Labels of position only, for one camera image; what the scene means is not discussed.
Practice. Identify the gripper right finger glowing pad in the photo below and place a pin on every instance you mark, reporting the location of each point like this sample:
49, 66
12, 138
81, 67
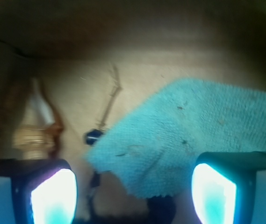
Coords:
230, 188

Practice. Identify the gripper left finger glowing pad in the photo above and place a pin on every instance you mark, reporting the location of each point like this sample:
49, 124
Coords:
41, 191

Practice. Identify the light blue terry cloth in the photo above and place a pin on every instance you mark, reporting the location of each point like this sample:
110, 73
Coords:
154, 148

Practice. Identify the orange conch seashell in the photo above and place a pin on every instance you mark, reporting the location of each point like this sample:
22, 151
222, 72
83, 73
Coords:
38, 135

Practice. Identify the small blue capped object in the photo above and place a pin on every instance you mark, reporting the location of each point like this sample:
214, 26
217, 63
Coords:
92, 136

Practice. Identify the brown paper bag basket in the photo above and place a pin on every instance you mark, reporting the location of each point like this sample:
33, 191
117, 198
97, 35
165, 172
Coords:
74, 46

